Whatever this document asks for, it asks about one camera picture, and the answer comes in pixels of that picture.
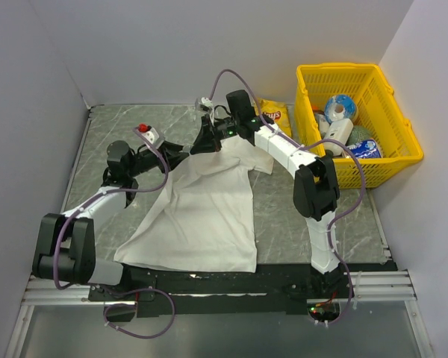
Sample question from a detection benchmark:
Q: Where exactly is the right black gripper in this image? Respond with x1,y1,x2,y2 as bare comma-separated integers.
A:
190,114,240,156

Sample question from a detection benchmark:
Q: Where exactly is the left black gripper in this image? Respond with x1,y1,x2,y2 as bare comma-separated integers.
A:
127,140,189,178

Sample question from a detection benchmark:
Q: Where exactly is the white t-shirt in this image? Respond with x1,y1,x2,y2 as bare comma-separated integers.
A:
114,137,273,273

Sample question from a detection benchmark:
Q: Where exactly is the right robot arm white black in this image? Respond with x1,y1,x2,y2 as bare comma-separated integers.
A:
190,89,340,298

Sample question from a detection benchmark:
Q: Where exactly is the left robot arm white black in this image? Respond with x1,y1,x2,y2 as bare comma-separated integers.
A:
32,140,188,300

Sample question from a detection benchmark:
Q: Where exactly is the yellow Lays chips bag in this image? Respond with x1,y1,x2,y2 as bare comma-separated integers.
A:
258,98,292,137

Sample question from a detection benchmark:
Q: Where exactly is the white plastic bottle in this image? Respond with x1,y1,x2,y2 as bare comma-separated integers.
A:
323,118,354,157

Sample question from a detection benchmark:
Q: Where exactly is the blue white tape roll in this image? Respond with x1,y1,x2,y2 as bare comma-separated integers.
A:
324,94,358,124

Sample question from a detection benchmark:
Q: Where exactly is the green round melon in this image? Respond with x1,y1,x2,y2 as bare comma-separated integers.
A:
346,125,372,146

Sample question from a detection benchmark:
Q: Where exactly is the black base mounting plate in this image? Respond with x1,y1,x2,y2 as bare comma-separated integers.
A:
88,263,396,318

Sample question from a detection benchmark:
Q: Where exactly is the blue white snack packet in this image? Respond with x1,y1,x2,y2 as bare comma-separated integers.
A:
347,139,384,159

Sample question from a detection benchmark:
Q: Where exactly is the yellow plastic basket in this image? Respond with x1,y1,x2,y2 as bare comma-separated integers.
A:
294,63,423,188

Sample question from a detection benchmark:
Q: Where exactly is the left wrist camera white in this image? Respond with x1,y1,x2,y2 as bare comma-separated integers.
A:
137,123,165,148

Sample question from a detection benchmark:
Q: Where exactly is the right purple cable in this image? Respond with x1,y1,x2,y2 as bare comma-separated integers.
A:
211,69,367,325

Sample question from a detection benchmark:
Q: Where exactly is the aluminium frame rail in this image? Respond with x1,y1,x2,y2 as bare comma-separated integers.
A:
22,271,418,307

